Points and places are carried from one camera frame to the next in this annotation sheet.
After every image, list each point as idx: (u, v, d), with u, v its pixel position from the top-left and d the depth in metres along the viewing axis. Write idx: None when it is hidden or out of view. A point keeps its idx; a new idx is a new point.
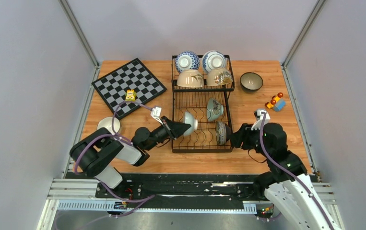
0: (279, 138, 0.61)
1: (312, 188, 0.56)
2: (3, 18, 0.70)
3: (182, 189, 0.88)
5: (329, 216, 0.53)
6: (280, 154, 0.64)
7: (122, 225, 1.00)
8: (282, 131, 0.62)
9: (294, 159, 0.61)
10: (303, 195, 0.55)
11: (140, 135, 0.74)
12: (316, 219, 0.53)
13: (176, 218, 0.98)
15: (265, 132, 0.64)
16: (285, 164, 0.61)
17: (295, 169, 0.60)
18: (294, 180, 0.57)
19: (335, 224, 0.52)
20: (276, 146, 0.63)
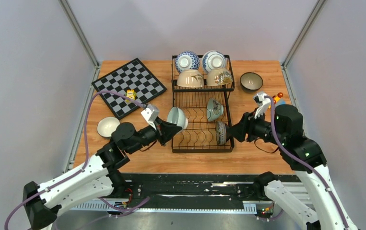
0: (295, 121, 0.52)
1: (330, 181, 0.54)
2: (4, 19, 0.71)
3: (181, 189, 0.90)
5: (344, 212, 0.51)
6: (294, 141, 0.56)
7: (121, 225, 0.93)
8: (298, 113, 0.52)
9: (313, 147, 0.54)
10: (319, 189, 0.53)
11: (123, 132, 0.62)
12: (330, 214, 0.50)
13: (176, 217, 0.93)
15: (277, 115, 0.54)
16: (303, 152, 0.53)
17: (313, 158, 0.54)
18: (311, 172, 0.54)
19: (348, 220, 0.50)
20: (291, 132, 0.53)
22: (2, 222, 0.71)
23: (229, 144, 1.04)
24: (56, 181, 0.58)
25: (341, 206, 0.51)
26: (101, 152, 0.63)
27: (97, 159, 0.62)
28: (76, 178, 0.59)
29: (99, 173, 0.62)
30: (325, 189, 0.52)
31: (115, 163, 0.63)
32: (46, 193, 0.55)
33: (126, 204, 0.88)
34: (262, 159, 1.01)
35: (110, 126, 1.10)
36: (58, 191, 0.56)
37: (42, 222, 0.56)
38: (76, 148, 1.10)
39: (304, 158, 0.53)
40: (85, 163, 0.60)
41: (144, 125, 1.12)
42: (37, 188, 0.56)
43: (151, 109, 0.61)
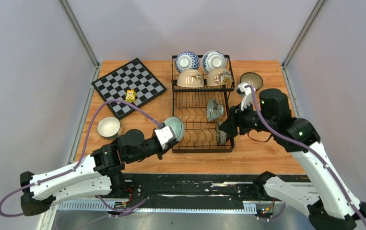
0: (280, 103, 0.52)
1: (326, 157, 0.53)
2: (3, 19, 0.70)
3: (181, 189, 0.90)
5: (344, 186, 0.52)
6: (284, 123, 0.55)
7: (121, 225, 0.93)
8: (281, 94, 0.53)
9: (304, 126, 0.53)
10: (318, 166, 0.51)
11: (130, 138, 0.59)
12: (333, 191, 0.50)
13: (176, 217, 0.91)
15: (262, 100, 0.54)
16: (296, 132, 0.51)
17: (307, 137, 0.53)
18: (307, 151, 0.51)
19: (349, 194, 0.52)
20: (278, 113, 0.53)
22: (2, 222, 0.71)
23: (229, 144, 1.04)
24: (48, 176, 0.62)
25: (340, 179, 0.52)
26: (97, 154, 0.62)
27: (91, 162, 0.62)
28: (64, 176, 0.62)
29: (91, 175, 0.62)
30: (324, 167, 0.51)
31: (109, 167, 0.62)
32: (36, 186, 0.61)
33: (126, 204, 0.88)
34: (262, 159, 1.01)
35: (110, 126, 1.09)
36: (46, 187, 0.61)
37: (33, 210, 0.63)
38: (76, 148, 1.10)
39: (298, 138, 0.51)
40: (77, 164, 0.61)
41: (144, 125, 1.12)
42: (31, 178, 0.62)
43: (169, 136, 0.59)
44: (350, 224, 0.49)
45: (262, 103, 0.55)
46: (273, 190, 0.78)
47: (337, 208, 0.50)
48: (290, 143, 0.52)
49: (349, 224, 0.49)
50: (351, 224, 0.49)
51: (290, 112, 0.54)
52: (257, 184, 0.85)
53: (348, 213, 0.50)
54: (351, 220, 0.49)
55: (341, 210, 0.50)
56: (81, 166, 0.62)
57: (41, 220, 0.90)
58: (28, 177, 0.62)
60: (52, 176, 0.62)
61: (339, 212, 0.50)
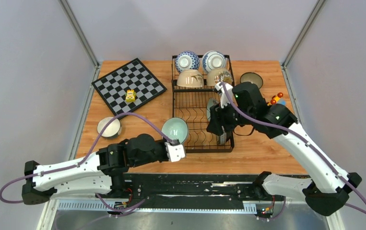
0: (252, 93, 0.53)
1: (306, 135, 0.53)
2: (3, 18, 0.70)
3: (181, 189, 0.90)
5: (330, 160, 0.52)
6: (261, 111, 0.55)
7: (121, 225, 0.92)
8: (250, 84, 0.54)
9: (281, 110, 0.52)
10: (301, 146, 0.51)
11: (140, 142, 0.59)
12: (320, 167, 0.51)
13: (176, 217, 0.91)
15: (235, 94, 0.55)
16: (273, 116, 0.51)
17: (285, 120, 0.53)
18: (287, 132, 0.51)
19: (336, 167, 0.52)
20: (253, 102, 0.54)
22: (2, 222, 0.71)
23: (229, 144, 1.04)
24: (52, 168, 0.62)
25: (324, 154, 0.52)
26: (103, 152, 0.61)
27: (97, 160, 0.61)
28: (67, 171, 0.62)
29: (94, 173, 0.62)
30: (306, 145, 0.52)
31: (112, 167, 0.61)
32: (39, 177, 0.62)
33: (126, 204, 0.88)
34: (262, 159, 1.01)
35: (110, 126, 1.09)
36: (49, 179, 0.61)
37: (33, 200, 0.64)
38: (76, 148, 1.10)
39: (276, 122, 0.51)
40: (81, 160, 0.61)
41: (144, 125, 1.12)
42: (35, 168, 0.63)
43: (182, 156, 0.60)
44: (343, 197, 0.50)
45: (236, 97, 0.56)
46: (272, 187, 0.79)
47: (327, 183, 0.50)
48: (270, 128, 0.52)
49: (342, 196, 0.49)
50: (344, 196, 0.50)
51: (265, 99, 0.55)
52: (258, 186, 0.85)
53: (338, 186, 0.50)
54: (342, 192, 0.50)
55: (332, 184, 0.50)
56: (86, 163, 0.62)
57: (41, 220, 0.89)
58: (32, 167, 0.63)
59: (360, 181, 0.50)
60: (55, 169, 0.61)
61: (330, 187, 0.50)
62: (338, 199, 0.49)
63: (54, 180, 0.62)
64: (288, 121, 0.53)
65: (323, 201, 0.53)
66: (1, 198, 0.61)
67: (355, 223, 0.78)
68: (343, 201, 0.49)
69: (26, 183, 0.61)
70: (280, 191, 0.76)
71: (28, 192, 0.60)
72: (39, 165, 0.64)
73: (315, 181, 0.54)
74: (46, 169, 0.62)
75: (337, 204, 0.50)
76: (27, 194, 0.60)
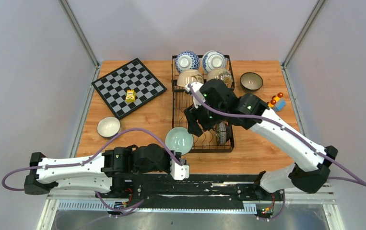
0: (219, 89, 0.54)
1: (280, 119, 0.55)
2: (3, 19, 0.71)
3: (182, 189, 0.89)
5: (306, 139, 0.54)
6: (231, 104, 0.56)
7: (121, 225, 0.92)
8: (216, 81, 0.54)
9: (251, 99, 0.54)
10: (277, 131, 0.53)
11: (150, 153, 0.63)
12: (298, 147, 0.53)
13: (176, 217, 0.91)
15: (204, 93, 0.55)
16: (245, 107, 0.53)
17: (256, 108, 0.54)
18: (261, 120, 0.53)
19: (313, 144, 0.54)
20: (222, 98, 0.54)
22: (1, 222, 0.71)
23: (229, 144, 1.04)
24: (56, 163, 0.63)
25: (299, 133, 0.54)
26: (109, 154, 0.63)
27: (101, 162, 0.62)
28: (71, 168, 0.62)
29: (97, 174, 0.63)
30: (281, 129, 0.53)
31: (116, 171, 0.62)
32: (43, 170, 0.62)
33: (126, 204, 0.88)
34: (262, 159, 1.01)
35: (110, 126, 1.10)
36: (52, 173, 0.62)
37: (34, 191, 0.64)
38: (76, 148, 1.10)
39: (248, 112, 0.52)
40: (87, 160, 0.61)
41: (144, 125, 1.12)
42: (41, 161, 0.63)
43: (185, 177, 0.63)
44: (324, 172, 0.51)
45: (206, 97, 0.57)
46: (269, 185, 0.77)
47: (308, 162, 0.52)
48: (244, 119, 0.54)
49: (324, 171, 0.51)
50: (325, 171, 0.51)
51: (233, 92, 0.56)
52: (258, 189, 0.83)
53: (318, 162, 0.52)
54: (324, 168, 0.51)
55: (312, 161, 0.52)
56: (90, 163, 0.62)
57: (41, 220, 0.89)
58: (38, 158, 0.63)
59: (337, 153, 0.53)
60: (59, 165, 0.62)
61: (311, 164, 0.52)
62: (320, 174, 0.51)
63: (57, 175, 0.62)
64: (259, 109, 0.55)
65: (308, 180, 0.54)
66: (4, 184, 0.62)
67: (355, 223, 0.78)
68: (324, 176, 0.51)
69: (29, 174, 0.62)
70: (276, 185, 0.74)
71: (30, 184, 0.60)
72: (44, 157, 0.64)
73: (298, 163, 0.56)
74: (51, 163, 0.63)
75: (321, 180, 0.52)
76: (29, 185, 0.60)
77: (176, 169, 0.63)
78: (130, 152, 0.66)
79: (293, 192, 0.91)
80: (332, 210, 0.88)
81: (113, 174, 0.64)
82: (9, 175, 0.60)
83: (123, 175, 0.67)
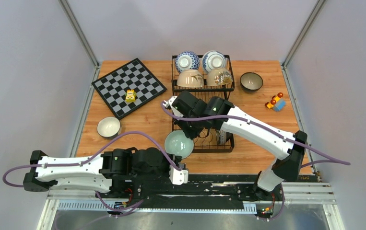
0: (185, 99, 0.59)
1: (246, 114, 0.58)
2: (3, 19, 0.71)
3: (181, 189, 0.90)
5: (273, 128, 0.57)
6: (201, 110, 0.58)
7: (121, 225, 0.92)
8: (183, 93, 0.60)
9: (217, 102, 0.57)
10: (243, 126, 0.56)
11: (151, 157, 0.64)
12: (265, 137, 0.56)
13: (176, 217, 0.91)
15: (174, 106, 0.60)
16: (211, 110, 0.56)
17: (223, 109, 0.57)
18: (228, 119, 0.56)
19: (281, 132, 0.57)
20: (190, 106, 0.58)
22: (1, 222, 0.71)
23: (229, 144, 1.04)
24: (55, 162, 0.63)
25: (265, 124, 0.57)
26: (107, 156, 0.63)
27: (100, 162, 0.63)
28: (69, 168, 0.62)
29: (95, 175, 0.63)
30: (248, 123, 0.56)
31: (113, 173, 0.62)
32: (42, 168, 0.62)
33: (126, 204, 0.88)
34: (262, 159, 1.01)
35: (110, 126, 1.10)
36: (51, 172, 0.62)
37: (33, 189, 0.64)
38: (76, 147, 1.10)
39: (214, 113, 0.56)
40: (85, 160, 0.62)
41: (143, 125, 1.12)
42: (40, 159, 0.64)
43: (184, 181, 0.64)
44: (295, 157, 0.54)
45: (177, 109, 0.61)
46: (266, 184, 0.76)
47: (279, 149, 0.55)
48: (214, 120, 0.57)
49: (295, 156, 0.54)
50: (296, 155, 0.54)
51: (201, 99, 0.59)
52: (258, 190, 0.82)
53: (289, 147, 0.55)
54: (294, 153, 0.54)
55: (283, 148, 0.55)
56: (89, 164, 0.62)
57: (41, 220, 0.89)
58: (38, 157, 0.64)
59: (305, 136, 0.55)
60: (57, 164, 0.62)
61: (282, 151, 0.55)
62: (291, 159, 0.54)
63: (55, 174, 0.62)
64: (226, 110, 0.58)
65: (284, 168, 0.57)
66: (5, 180, 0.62)
67: (356, 224, 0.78)
68: (296, 161, 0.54)
69: (29, 172, 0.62)
70: (272, 183, 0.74)
71: (29, 181, 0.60)
72: (44, 156, 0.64)
73: (273, 153, 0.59)
74: (50, 162, 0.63)
75: (296, 165, 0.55)
76: (28, 183, 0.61)
77: (174, 175, 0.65)
78: (128, 155, 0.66)
79: (293, 192, 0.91)
80: (332, 210, 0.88)
81: (112, 176, 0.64)
82: (8, 172, 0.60)
83: (121, 178, 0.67)
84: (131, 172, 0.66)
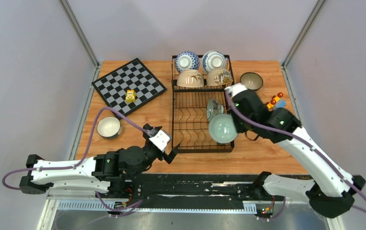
0: (251, 100, 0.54)
1: (310, 139, 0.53)
2: (4, 18, 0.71)
3: (181, 189, 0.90)
5: (335, 164, 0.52)
6: (263, 116, 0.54)
7: (121, 226, 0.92)
8: (250, 92, 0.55)
9: (283, 114, 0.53)
10: (304, 151, 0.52)
11: (131, 155, 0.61)
12: (324, 171, 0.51)
13: (176, 217, 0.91)
15: (236, 102, 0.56)
16: (277, 120, 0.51)
17: (289, 124, 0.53)
18: (291, 138, 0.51)
19: (340, 170, 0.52)
20: (253, 109, 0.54)
22: (1, 222, 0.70)
23: (228, 144, 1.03)
24: (51, 165, 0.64)
25: (328, 158, 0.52)
26: (100, 159, 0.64)
27: (93, 165, 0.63)
28: (64, 171, 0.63)
29: (88, 177, 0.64)
30: (311, 150, 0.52)
31: (106, 176, 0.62)
32: (37, 172, 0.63)
33: (126, 204, 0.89)
34: (262, 159, 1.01)
35: (110, 126, 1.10)
36: (45, 175, 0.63)
37: (29, 191, 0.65)
38: (76, 148, 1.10)
39: (279, 125, 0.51)
40: (78, 163, 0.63)
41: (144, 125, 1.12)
42: (36, 163, 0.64)
43: (166, 140, 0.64)
44: (347, 200, 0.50)
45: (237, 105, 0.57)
46: (273, 188, 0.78)
47: (333, 187, 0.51)
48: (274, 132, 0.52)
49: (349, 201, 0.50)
50: (348, 200, 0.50)
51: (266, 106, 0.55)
52: (257, 187, 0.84)
53: (344, 189, 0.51)
54: (348, 196, 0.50)
55: (337, 188, 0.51)
56: (82, 166, 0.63)
57: (41, 220, 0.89)
58: (33, 160, 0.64)
59: (364, 184, 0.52)
60: (53, 167, 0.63)
61: (335, 190, 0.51)
62: (345, 202, 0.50)
63: (50, 177, 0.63)
64: (292, 126, 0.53)
65: (329, 205, 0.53)
66: (3, 183, 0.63)
67: (356, 223, 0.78)
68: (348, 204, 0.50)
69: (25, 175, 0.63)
70: (283, 191, 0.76)
71: (24, 185, 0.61)
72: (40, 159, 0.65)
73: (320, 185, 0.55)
74: (45, 166, 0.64)
75: (343, 207, 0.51)
76: (24, 186, 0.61)
77: (156, 143, 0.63)
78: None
79: None
80: None
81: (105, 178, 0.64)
82: (7, 175, 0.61)
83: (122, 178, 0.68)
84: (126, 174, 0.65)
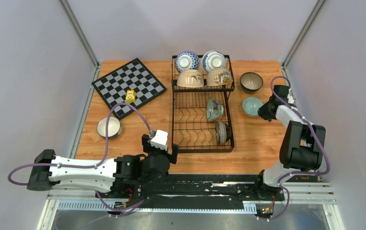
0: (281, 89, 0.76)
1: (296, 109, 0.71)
2: (3, 19, 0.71)
3: (182, 189, 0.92)
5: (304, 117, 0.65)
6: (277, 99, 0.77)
7: (121, 226, 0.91)
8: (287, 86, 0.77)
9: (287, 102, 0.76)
10: (286, 109, 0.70)
11: (160, 164, 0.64)
12: (291, 115, 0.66)
13: (176, 218, 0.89)
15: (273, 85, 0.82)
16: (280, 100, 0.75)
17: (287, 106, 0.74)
18: (282, 106, 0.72)
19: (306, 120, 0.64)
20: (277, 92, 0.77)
22: (0, 222, 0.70)
23: (229, 144, 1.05)
24: (70, 162, 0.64)
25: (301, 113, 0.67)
26: (120, 161, 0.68)
27: (114, 166, 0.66)
28: (86, 170, 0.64)
29: (106, 178, 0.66)
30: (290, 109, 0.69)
31: (124, 178, 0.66)
32: (56, 168, 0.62)
33: (126, 204, 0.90)
34: (262, 159, 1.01)
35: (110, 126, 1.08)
36: (65, 172, 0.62)
37: (36, 188, 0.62)
38: (76, 147, 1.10)
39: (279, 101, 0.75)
40: (100, 163, 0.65)
41: (143, 125, 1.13)
42: (53, 158, 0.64)
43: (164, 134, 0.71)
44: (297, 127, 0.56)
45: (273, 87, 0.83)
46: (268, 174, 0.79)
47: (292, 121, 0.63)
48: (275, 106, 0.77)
49: (296, 124, 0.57)
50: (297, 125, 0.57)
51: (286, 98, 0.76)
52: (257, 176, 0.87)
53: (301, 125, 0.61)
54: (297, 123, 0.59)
55: None
56: (103, 167, 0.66)
57: (41, 220, 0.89)
58: (51, 156, 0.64)
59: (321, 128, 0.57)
60: (74, 164, 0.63)
61: None
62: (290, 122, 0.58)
63: (69, 175, 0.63)
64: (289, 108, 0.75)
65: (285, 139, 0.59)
66: (9, 178, 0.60)
67: (356, 224, 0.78)
68: (294, 124, 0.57)
69: (41, 171, 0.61)
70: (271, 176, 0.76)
71: (42, 181, 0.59)
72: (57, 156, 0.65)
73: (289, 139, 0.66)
74: (64, 162, 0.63)
75: (293, 134, 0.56)
76: (41, 181, 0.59)
77: (159, 142, 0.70)
78: (138, 161, 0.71)
79: (293, 192, 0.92)
80: (332, 210, 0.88)
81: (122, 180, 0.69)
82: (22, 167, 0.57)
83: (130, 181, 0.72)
84: (140, 177, 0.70)
